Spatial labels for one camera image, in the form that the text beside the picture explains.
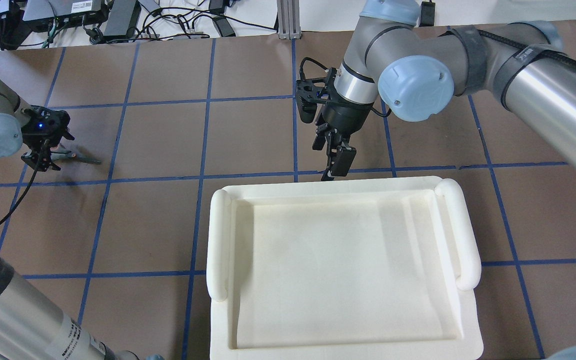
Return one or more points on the grey orange-handled scissors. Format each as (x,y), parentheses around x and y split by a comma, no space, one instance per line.
(75,158)

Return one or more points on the black power adapter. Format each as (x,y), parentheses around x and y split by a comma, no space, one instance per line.
(122,21)

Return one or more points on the white plastic tray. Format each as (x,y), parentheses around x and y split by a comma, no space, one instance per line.
(370,269)

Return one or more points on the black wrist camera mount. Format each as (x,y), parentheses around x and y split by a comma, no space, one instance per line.
(309,93)

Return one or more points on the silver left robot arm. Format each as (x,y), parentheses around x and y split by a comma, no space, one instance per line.
(32,327)

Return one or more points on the aluminium frame post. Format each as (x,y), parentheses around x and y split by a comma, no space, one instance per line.
(288,19)

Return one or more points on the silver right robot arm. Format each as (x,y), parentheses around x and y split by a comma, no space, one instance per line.
(522,64)

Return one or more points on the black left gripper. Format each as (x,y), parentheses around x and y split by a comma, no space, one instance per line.
(38,159)

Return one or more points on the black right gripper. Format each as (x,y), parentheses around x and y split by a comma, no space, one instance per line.
(346,115)

